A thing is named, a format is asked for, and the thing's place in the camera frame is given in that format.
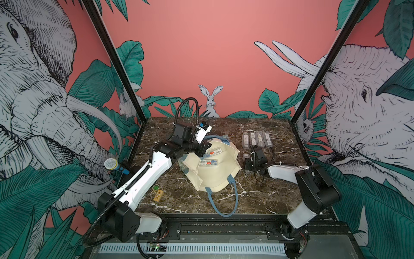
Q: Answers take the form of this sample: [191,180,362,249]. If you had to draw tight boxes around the black frame post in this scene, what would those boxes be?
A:
[290,0,371,124]
[80,0,147,123]

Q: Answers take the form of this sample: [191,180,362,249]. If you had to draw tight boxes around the white vented cable duct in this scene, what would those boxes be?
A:
[98,243,286,256]

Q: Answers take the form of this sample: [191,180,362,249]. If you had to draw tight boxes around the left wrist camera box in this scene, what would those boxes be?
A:
[171,120,213,145]

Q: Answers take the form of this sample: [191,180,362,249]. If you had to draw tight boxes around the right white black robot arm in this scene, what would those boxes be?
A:
[244,158,342,229]

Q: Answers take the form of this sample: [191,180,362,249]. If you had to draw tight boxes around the clear compass case barcode label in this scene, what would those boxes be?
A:
[242,132,250,150]

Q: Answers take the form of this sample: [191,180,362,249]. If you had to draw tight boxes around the clear case blue parts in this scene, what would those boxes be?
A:
[263,132,273,147]

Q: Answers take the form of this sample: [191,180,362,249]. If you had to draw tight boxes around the cream canvas tote bag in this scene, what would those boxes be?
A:
[178,135,241,218]

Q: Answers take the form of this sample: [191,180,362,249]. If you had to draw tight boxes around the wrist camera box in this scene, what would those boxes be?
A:
[251,146,268,166]
[171,120,213,145]

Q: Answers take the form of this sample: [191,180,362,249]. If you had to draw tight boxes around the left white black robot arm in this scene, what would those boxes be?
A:
[97,140,211,242]

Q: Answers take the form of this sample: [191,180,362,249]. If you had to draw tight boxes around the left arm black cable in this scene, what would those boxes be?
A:
[174,96,200,125]

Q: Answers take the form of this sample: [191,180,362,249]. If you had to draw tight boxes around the black left frame post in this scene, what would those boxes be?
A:
[80,0,147,123]

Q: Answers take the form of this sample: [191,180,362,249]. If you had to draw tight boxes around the black right frame post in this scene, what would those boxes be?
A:
[290,0,371,124]

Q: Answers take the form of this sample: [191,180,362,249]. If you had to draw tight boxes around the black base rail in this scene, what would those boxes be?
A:
[93,213,324,242]

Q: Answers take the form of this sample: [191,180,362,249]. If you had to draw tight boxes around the clear compass case gold label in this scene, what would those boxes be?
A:
[249,132,258,147]

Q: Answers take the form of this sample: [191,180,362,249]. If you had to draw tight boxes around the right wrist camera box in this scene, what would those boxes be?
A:
[251,146,268,166]

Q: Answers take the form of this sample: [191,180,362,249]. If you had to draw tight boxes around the small wooden tag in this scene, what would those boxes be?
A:
[153,190,164,202]

